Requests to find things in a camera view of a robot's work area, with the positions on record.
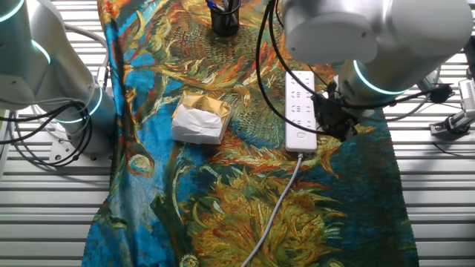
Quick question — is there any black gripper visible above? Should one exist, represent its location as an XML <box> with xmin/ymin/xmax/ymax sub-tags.
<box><xmin>313</xmin><ymin>83</ymin><xmax>363</xmax><ymax>142</ymax></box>

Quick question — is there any white power strip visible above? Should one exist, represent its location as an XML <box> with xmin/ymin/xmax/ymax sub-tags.
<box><xmin>284</xmin><ymin>70</ymin><xmax>318</xmax><ymax>154</ymax></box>

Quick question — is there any sunflower painting tablecloth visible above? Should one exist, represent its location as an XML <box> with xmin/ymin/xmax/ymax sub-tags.
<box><xmin>81</xmin><ymin>0</ymin><xmax>420</xmax><ymax>267</ymax></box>

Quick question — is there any gold white tissue pack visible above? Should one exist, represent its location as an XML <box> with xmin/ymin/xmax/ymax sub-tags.
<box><xmin>170</xmin><ymin>90</ymin><xmax>234</xmax><ymax>146</ymax></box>

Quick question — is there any black pen holder cup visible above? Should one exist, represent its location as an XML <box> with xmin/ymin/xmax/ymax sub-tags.
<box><xmin>209</xmin><ymin>0</ymin><xmax>242</xmax><ymax>38</ymax></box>

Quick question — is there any black pen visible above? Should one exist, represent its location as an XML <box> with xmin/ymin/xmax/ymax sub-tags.
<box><xmin>222</xmin><ymin>0</ymin><xmax>239</xmax><ymax>24</ymax></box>

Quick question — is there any blue capped white marker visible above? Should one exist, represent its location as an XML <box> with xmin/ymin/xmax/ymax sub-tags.
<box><xmin>206</xmin><ymin>0</ymin><xmax>226</xmax><ymax>13</ymax></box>

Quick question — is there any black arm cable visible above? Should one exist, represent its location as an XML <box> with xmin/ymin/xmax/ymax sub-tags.
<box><xmin>255</xmin><ymin>0</ymin><xmax>454</xmax><ymax>136</ymax></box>

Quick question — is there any grey power strip cable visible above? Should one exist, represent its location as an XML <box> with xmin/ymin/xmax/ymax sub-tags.
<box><xmin>240</xmin><ymin>151</ymin><xmax>305</xmax><ymax>267</ymax></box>

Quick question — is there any small silver camera on stand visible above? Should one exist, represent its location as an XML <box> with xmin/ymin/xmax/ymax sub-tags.
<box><xmin>429</xmin><ymin>77</ymin><xmax>475</xmax><ymax>136</ymax></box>

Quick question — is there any thick grey cable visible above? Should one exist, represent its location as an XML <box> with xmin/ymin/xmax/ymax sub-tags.
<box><xmin>62</xmin><ymin>22</ymin><xmax>111</xmax><ymax>81</ymax></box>

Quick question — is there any black base cable bundle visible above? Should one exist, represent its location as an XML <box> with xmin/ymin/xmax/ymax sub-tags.
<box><xmin>0</xmin><ymin>99</ymin><xmax>94</xmax><ymax>168</ymax></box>

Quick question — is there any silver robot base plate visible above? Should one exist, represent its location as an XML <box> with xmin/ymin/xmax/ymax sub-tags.
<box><xmin>47</xmin><ymin>135</ymin><xmax>113</xmax><ymax>168</ymax></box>

